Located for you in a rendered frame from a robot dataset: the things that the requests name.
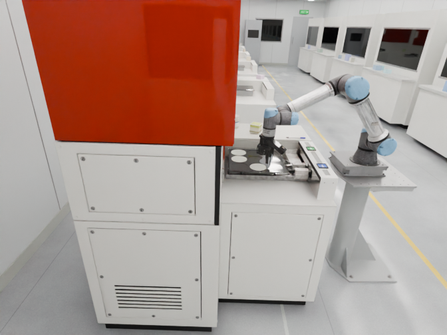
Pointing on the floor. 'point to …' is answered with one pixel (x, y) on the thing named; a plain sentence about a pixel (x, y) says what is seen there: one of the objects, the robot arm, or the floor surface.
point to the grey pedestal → (354, 243)
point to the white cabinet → (272, 252)
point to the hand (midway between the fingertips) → (268, 167)
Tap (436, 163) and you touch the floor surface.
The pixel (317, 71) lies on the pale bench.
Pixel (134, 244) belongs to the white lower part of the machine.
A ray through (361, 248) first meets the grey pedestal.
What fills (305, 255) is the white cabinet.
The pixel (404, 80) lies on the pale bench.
